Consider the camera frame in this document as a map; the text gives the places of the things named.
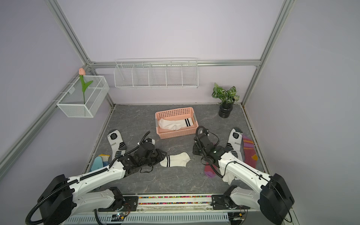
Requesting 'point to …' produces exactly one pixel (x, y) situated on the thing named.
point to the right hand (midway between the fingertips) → (199, 145)
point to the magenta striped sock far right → (248, 151)
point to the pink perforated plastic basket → (176, 114)
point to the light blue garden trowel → (97, 163)
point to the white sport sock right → (234, 141)
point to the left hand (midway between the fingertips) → (166, 155)
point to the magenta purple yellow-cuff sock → (209, 171)
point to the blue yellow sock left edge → (105, 159)
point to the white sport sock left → (117, 146)
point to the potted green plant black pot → (226, 99)
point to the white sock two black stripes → (175, 124)
